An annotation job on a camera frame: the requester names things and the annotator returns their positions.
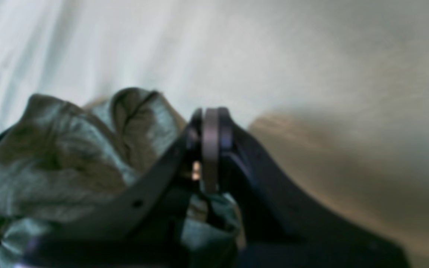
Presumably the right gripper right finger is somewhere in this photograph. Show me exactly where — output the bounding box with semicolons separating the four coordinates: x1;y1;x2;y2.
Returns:
204;108;410;268

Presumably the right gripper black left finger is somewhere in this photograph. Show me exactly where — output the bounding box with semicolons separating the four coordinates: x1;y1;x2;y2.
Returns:
16;109;203;268

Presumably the green T-shirt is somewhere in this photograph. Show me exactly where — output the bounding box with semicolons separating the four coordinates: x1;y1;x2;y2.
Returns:
0;88;243;268

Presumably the light green table cloth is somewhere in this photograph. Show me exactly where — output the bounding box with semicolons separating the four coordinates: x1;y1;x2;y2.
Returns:
0;0;429;268

